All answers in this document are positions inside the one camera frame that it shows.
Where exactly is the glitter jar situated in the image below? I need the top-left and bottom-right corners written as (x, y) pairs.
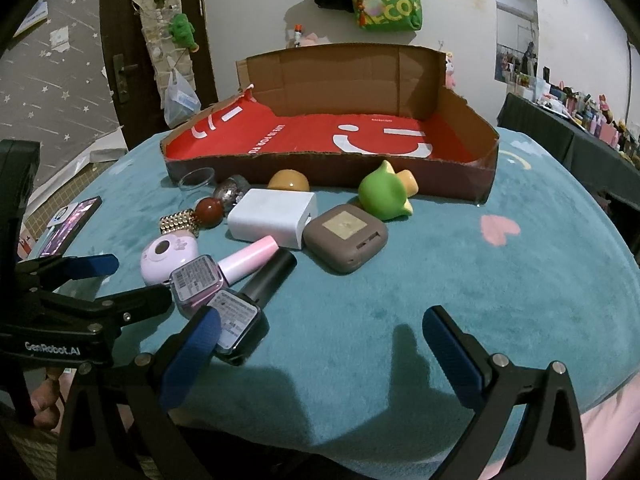
top-left (214, 174), bottom-right (251, 208)

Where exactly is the red-brown ball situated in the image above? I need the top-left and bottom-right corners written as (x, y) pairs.
top-left (194, 197), bottom-right (228, 229)

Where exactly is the cardboard box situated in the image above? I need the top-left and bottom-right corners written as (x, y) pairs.
top-left (160, 42), bottom-right (501, 205)

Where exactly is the red printed paper liner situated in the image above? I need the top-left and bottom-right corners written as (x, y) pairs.
top-left (165, 91), bottom-right (476, 166)

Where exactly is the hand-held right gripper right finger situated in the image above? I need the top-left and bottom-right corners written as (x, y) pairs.
top-left (422, 305), bottom-right (586, 480)

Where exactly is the tan rubber cup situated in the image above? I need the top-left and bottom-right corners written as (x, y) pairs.
top-left (266, 169), bottom-right (312, 193)

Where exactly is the green plush toy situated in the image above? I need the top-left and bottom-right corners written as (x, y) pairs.
top-left (167, 12), bottom-right (200, 53)

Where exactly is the person's left hand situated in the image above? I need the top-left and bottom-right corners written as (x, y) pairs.
top-left (31, 369), bottom-right (69, 429)

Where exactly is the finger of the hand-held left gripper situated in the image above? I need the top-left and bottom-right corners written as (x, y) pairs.
top-left (30, 284), bottom-right (173, 334)
top-left (16, 254), bottom-right (120, 292)

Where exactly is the white plastic bag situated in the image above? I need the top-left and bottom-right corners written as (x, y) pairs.
top-left (164, 71), bottom-right (202, 130)

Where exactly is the row of small trinkets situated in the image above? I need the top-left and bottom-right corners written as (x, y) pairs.
top-left (517, 67), bottom-right (640, 166)

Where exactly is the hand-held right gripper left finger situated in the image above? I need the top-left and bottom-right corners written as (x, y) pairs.
top-left (56, 306), bottom-right (223, 480)

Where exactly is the pink nail polish bottle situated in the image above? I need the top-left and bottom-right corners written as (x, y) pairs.
top-left (169, 235), bottom-right (280, 321)

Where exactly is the dark cloth table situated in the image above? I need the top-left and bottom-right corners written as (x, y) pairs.
top-left (497, 92), bottom-right (640, 211)

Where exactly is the brown square case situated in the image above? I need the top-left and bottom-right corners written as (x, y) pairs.
top-left (302, 204), bottom-right (389, 275)

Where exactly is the beige hanging organizer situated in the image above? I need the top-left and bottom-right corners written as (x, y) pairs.
top-left (131, 0), bottom-right (196, 111)

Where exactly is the white charger plug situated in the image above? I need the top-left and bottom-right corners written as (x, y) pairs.
top-left (227, 188), bottom-right (319, 250)

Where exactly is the clear glass cup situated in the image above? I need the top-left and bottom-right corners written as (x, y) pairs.
top-left (176, 167), bottom-right (217, 192)

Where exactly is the pale pink earbud case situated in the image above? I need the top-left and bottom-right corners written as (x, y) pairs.
top-left (140, 232), bottom-right (201, 286)

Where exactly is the door handle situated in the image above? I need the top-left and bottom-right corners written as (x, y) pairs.
top-left (111, 54), bottom-right (140, 106)

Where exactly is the smartphone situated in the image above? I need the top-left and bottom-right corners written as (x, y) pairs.
top-left (37, 196), bottom-right (103, 260)

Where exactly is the gold studded cuff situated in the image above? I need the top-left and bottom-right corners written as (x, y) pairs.
top-left (159, 209), bottom-right (201, 237)

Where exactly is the green toy fruit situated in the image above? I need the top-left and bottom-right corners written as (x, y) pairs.
top-left (357, 160), bottom-right (418, 222)

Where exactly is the pink cloth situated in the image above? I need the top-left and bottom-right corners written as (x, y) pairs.
top-left (575, 385), bottom-right (640, 480)

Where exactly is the wall mirror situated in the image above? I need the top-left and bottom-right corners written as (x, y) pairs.
top-left (492, 0), bottom-right (541, 83)

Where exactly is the white foam sheet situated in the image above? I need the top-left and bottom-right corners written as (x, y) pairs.
top-left (80, 125), bottom-right (127, 171)

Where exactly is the dark brown door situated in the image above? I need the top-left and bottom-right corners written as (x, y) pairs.
top-left (100, 0), bottom-right (218, 151)

